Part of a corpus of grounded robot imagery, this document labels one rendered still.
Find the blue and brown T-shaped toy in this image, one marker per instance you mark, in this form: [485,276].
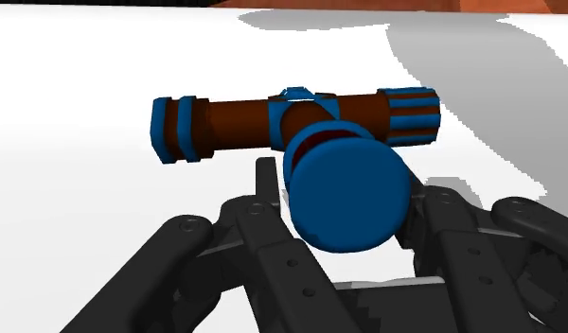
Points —
[348,193]

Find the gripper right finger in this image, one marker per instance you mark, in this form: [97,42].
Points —
[468,249]

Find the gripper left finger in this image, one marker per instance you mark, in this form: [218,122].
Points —
[265,240]

